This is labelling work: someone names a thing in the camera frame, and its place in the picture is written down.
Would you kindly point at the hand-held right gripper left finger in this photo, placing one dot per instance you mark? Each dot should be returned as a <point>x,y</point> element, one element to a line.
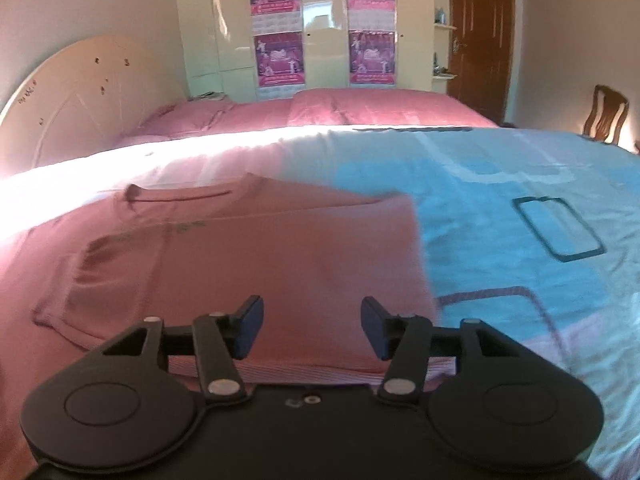
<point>247,329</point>

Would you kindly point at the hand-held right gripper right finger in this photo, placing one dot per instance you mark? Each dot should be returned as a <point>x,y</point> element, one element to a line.
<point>373,329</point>

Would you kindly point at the pink knitted cloth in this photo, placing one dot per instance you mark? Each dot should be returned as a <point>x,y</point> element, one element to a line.
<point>280,260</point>

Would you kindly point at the blue pink white printed blanket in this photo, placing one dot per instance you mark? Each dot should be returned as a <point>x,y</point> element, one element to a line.
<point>500,185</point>

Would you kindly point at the pink pillow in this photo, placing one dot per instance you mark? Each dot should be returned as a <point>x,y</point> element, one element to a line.
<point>380,106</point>
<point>190,117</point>

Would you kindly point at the cream round headboard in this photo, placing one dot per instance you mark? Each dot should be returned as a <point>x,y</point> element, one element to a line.
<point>85,100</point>

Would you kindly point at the cream glossy wardrobe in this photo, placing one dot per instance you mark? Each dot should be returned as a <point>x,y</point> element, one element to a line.
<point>225,30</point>

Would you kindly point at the cream corner shelf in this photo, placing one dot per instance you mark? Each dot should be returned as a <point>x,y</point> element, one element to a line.
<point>442,25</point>

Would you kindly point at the brown wooden door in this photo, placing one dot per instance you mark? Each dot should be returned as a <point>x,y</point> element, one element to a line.
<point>482,35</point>

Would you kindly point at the wooden chair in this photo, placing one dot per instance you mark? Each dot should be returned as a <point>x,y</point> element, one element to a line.
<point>602,115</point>

